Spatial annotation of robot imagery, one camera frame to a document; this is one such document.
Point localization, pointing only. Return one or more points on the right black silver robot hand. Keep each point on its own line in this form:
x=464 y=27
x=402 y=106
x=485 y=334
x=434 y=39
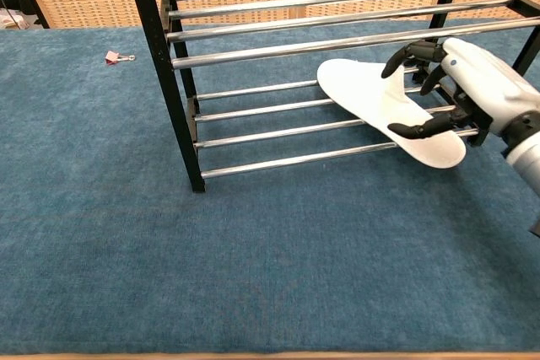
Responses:
x=485 y=82

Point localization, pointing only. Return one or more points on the white slipper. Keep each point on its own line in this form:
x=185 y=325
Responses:
x=358 y=86

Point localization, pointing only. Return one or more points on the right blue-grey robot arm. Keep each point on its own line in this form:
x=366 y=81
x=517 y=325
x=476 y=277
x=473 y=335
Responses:
x=527 y=157

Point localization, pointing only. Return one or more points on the black chrome shoe rack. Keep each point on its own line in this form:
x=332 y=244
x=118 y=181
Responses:
x=157 y=39

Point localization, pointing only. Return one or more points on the pink binder clip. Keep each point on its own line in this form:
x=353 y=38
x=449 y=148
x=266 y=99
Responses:
x=111 y=57

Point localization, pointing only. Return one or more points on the blue carpet mat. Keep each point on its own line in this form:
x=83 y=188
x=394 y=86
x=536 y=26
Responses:
x=126 y=229

